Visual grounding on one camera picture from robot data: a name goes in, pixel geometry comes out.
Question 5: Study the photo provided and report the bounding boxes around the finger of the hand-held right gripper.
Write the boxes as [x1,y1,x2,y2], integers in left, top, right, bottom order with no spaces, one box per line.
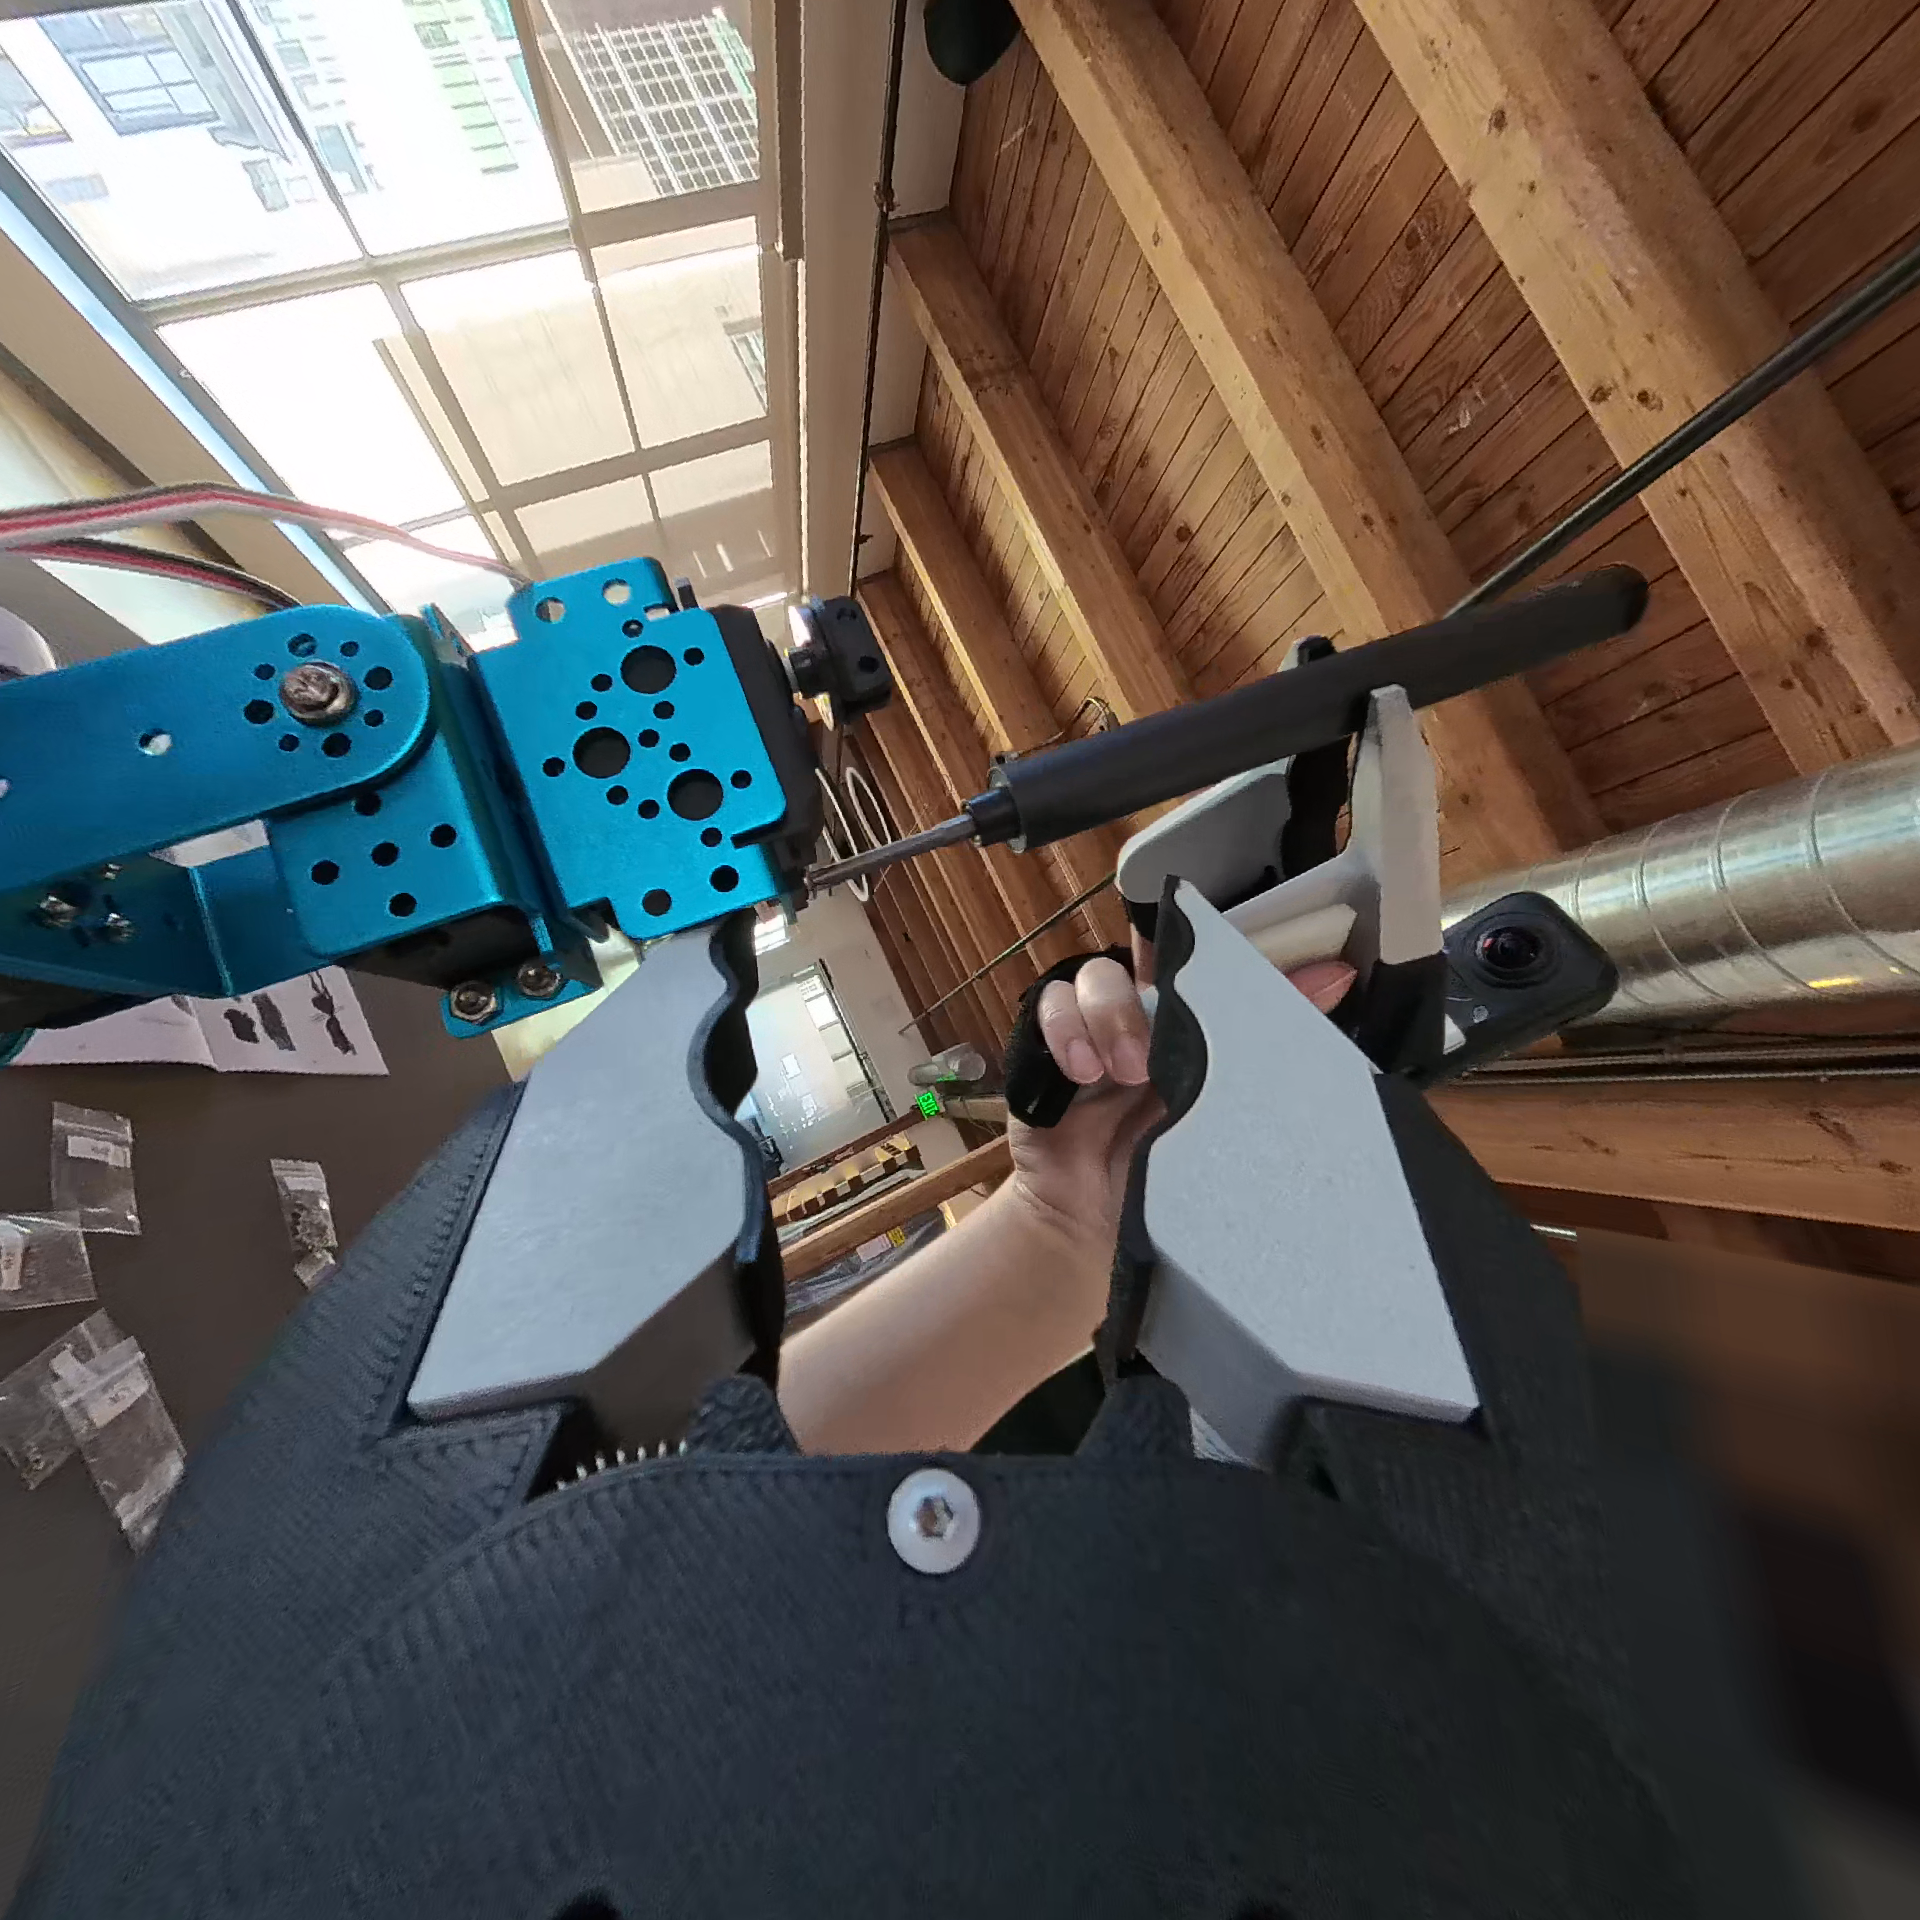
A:
[1347,684,1448,972]
[1115,762,1306,940]

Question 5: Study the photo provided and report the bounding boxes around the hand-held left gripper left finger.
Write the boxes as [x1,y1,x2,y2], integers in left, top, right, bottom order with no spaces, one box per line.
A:
[407,914,784,1455]

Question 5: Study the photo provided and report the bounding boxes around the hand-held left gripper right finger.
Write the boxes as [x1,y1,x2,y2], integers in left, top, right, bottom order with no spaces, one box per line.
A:
[1101,881,1478,1470]

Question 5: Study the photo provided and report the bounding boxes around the black electric screwdriver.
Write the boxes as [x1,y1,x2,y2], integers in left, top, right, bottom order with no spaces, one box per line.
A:
[803,564,1652,890]

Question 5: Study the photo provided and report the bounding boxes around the blue toy robot arm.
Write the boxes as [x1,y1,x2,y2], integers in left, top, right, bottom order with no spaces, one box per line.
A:
[0,559,895,1059]

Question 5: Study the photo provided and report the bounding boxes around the person's right forearm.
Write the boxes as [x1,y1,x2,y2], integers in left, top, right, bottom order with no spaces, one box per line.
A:
[776,1184,1150,1462]

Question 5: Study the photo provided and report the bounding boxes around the dark grey desk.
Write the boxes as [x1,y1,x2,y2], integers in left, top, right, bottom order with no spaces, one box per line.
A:
[0,960,527,1818]

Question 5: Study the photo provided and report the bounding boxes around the person's right hand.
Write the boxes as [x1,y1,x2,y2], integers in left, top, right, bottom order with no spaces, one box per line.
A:
[1006,954,1360,1251]

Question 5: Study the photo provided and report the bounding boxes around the small clear parts bag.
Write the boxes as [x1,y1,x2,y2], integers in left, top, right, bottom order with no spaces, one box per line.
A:
[0,1211,96,1314]
[270,1160,339,1289]
[0,1313,152,1489]
[53,1102,142,1234]
[53,1359,189,1547]

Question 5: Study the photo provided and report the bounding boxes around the black ceiling rod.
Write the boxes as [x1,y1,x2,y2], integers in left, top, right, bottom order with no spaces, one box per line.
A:
[1443,248,1920,619]

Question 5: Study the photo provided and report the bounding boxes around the printed instruction booklet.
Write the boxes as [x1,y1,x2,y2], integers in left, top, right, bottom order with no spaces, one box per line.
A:
[0,967,394,1078]

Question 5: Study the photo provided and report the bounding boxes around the large side window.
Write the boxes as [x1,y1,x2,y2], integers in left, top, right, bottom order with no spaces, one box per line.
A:
[0,0,797,601]

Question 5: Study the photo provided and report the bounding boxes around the silver ventilation duct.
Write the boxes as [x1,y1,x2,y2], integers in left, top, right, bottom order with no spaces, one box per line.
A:
[1437,738,1920,1033]

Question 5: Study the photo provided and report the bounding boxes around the red white servo cable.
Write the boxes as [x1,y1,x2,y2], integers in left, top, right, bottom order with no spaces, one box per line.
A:
[0,480,530,606]

